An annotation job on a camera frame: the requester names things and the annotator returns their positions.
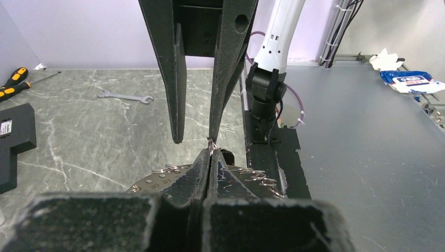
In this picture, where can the white crumpled tissue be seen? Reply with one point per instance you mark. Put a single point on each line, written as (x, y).
(385, 61)

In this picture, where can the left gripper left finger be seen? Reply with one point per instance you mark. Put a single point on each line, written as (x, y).
(117, 221)

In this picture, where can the black network switch large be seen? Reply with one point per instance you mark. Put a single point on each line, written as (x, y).
(8, 170)

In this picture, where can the silver wrench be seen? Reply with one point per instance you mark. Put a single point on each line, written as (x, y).
(109, 94)

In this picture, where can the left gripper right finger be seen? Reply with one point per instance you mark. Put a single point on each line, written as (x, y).
(240, 221)

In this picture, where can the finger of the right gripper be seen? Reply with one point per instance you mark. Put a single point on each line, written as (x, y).
(166, 37)
(231, 46)

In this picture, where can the blue white plastic packet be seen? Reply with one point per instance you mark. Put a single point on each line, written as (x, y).
(411, 81)

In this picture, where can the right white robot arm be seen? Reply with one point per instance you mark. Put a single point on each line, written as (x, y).
(277, 40)

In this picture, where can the yellow black screwdriver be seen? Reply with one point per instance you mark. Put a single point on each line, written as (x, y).
(18, 76)
(7, 93)

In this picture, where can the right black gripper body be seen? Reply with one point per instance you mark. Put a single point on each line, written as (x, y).
(199, 23)

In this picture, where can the silver disc keyring with keys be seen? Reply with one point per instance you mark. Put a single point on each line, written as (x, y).
(208, 177)

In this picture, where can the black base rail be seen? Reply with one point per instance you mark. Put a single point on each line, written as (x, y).
(273, 162)

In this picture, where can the black network switch small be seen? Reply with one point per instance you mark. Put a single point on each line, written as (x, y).
(18, 130)

